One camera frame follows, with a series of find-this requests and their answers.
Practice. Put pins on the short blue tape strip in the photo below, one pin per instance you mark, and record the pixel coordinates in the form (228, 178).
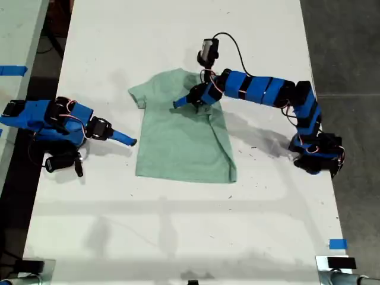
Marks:
(338, 244)

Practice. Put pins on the pale green T-shirt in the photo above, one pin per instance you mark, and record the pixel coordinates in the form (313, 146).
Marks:
(178, 148)

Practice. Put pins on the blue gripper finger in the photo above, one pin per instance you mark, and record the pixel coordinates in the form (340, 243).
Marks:
(198, 104)
(185, 101)
(121, 135)
(121, 140)

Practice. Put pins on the white side table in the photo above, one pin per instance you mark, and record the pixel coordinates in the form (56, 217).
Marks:
(17, 29)

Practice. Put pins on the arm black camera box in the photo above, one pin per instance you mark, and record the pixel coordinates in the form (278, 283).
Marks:
(207, 47)
(60, 162)

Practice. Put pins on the long blue tape strip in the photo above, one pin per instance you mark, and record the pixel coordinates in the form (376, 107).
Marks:
(13, 70)

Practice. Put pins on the metal bracket plate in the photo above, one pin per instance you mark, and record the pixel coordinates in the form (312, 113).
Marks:
(50, 270)
(322, 264)

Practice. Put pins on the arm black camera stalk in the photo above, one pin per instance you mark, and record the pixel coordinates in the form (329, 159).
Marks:
(79, 164)
(206, 61)

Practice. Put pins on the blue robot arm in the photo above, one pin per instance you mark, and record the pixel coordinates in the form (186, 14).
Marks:
(261, 89)
(35, 118)

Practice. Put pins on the metal pipe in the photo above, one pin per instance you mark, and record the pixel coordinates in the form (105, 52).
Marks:
(347, 279)

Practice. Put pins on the small black box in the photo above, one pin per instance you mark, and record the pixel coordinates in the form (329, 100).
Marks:
(341, 263)
(29, 266)

